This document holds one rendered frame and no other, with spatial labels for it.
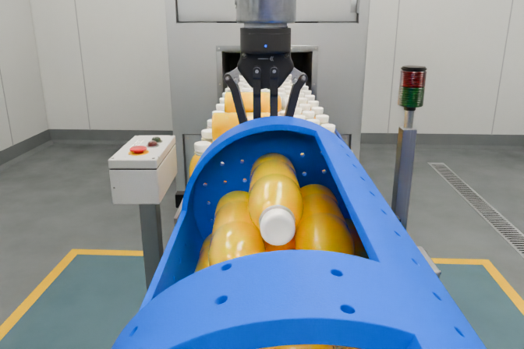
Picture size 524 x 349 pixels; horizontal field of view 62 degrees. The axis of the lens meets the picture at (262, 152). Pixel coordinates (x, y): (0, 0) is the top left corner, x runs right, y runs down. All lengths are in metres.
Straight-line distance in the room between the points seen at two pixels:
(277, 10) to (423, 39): 4.49
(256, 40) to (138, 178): 0.43
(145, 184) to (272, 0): 0.49
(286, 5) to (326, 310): 0.48
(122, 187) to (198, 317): 0.72
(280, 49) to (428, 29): 4.48
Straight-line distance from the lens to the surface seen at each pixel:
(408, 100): 1.17
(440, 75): 5.17
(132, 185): 0.94
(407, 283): 0.29
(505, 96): 5.48
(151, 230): 1.07
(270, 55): 0.66
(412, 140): 1.21
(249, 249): 0.50
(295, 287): 0.24
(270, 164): 0.59
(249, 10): 0.63
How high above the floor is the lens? 1.37
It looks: 17 degrees down
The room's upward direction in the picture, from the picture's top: straight up
